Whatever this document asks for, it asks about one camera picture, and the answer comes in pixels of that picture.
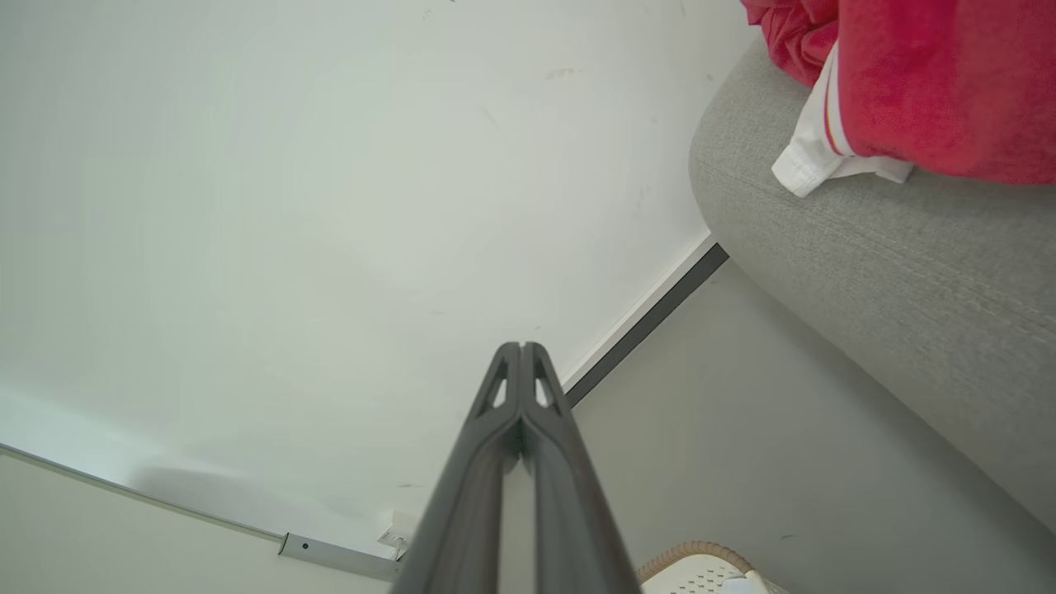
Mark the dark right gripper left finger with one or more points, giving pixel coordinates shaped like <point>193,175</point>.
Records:
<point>462,503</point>

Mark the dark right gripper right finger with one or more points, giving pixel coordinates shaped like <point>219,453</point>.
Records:
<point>577,511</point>

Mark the red garment with white stripe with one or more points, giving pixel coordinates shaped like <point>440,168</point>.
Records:
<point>932,82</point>

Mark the white perforated laundry basket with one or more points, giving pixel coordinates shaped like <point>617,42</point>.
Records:
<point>709,573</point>

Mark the grey fabric sofa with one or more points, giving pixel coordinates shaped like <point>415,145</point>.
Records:
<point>891,289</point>

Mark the grey metal frame post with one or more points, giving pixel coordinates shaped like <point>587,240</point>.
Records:
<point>338,557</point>

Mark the dark wall baseboard strip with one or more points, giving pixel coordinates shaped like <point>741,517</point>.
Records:
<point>643,326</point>

